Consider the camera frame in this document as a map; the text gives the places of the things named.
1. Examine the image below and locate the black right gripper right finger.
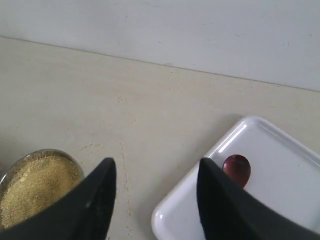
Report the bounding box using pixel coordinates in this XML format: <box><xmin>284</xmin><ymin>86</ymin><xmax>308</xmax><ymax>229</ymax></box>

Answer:
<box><xmin>196</xmin><ymin>157</ymin><xmax>320</xmax><ymax>240</ymax></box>

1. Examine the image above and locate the dark red wooden spoon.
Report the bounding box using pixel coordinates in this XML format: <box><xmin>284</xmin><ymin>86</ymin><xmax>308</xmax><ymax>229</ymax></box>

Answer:
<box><xmin>222</xmin><ymin>154</ymin><xmax>251</xmax><ymax>188</ymax></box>

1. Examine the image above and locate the white rectangular plastic tray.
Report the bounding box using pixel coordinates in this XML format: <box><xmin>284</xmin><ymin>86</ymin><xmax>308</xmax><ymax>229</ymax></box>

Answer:
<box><xmin>151</xmin><ymin>116</ymin><xmax>320</xmax><ymax>240</ymax></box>

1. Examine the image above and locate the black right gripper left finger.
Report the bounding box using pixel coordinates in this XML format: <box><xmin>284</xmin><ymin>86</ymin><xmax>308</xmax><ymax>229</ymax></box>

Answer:
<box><xmin>0</xmin><ymin>157</ymin><xmax>117</xmax><ymax>240</ymax></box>

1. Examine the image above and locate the steel bowl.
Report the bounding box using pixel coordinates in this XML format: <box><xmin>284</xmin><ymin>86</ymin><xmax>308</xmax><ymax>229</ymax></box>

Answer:
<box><xmin>0</xmin><ymin>148</ymin><xmax>85</xmax><ymax>198</ymax></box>

